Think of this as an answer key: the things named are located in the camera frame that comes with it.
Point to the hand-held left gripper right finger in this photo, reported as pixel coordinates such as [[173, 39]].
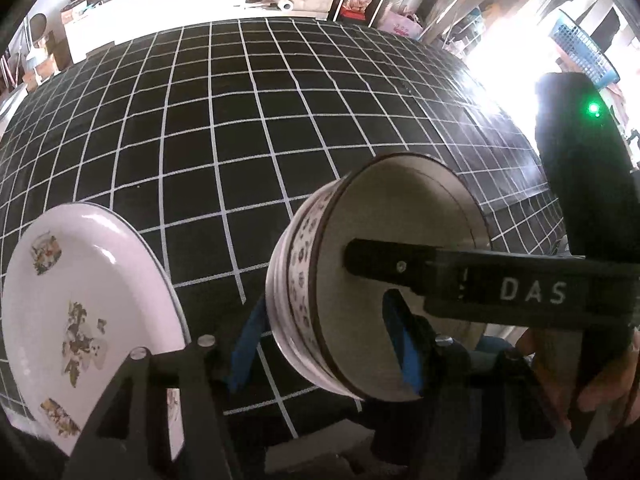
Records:
[[405, 345]]

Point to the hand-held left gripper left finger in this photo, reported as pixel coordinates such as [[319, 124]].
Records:
[[247, 345]]

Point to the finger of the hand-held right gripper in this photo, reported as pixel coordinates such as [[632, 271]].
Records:
[[395, 262]]

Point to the bowl with pink flowers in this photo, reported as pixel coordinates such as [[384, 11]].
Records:
[[360, 210]]

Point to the white plate with floral print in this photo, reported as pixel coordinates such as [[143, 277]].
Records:
[[85, 280]]

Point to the person's right hand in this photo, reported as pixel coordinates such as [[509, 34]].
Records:
[[547, 385]]

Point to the blue plastic basket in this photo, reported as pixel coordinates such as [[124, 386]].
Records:
[[585, 45]]

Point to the black checked tablecloth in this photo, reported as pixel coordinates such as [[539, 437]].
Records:
[[240, 125]]

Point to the pink bag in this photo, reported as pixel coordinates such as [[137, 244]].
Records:
[[400, 25]]

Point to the paper towel roll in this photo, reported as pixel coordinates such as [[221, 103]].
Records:
[[277, 4]]

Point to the white cabinet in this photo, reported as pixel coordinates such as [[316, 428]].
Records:
[[165, 5]]

